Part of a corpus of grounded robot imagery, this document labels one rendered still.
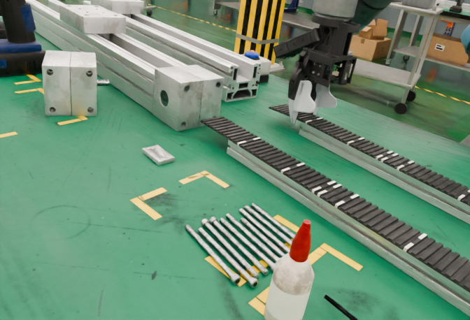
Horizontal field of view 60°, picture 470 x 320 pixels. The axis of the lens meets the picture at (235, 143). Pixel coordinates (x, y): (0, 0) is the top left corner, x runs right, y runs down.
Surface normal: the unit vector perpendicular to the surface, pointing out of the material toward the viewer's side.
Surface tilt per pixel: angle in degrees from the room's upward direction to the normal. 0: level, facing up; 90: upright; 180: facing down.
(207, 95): 90
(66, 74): 90
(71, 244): 0
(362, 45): 88
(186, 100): 90
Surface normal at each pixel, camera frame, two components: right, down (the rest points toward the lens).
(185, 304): 0.14, -0.89
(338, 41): -0.76, 0.19
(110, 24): 0.64, 0.41
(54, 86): 0.31, 0.45
